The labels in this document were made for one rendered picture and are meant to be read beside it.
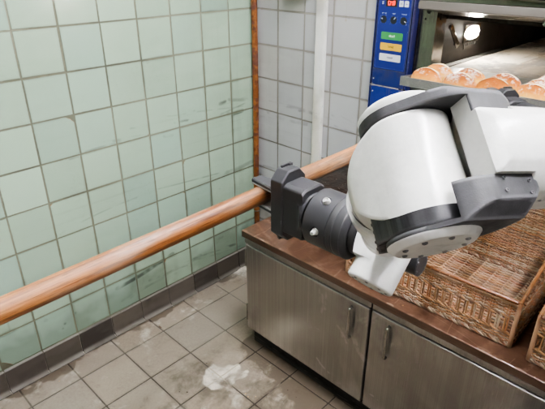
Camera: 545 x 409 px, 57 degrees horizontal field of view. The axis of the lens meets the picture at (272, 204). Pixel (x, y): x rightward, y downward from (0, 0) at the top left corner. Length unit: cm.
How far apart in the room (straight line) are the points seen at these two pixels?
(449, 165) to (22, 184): 172
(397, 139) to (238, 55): 202
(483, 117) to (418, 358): 130
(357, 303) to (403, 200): 131
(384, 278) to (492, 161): 29
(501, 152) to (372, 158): 10
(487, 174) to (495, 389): 122
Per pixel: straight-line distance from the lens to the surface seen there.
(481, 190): 41
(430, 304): 161
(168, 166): 227
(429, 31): 193
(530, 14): 164
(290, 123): 239
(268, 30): 240
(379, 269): 66
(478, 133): 43
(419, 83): 163
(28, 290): 64
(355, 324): 177
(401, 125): 43
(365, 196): 44
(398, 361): 174
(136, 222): 227
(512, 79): 163
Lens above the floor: 155
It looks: 27 degrees down
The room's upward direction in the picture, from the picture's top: straight up
